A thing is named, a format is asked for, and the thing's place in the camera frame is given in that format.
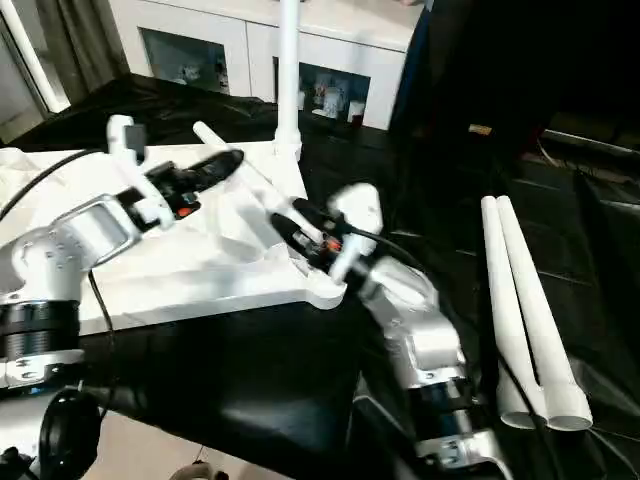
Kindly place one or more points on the white plastic table top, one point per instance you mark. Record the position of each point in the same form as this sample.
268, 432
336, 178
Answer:
180, 260

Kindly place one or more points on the black case with yellow label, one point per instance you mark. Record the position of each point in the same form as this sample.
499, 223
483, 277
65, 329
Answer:
530, 60

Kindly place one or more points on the long black bar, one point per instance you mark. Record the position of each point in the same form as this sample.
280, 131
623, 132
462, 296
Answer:
595, 145

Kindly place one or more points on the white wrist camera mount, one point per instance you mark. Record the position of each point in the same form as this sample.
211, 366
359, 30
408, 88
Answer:
135, 170
358, 215

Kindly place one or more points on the grey curtain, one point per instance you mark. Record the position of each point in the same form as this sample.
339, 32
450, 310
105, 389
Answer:
85, 45

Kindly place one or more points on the black mat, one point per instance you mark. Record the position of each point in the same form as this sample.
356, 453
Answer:
260, 370

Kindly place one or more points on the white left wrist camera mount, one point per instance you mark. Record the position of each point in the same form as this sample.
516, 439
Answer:
135, 170

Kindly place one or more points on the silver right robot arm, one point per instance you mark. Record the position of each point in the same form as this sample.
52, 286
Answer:
410, 310

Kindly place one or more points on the white cabinet with glass doors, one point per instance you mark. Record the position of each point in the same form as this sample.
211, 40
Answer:
230, 40

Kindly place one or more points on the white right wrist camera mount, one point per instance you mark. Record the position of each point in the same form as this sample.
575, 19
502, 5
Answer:
358, 215

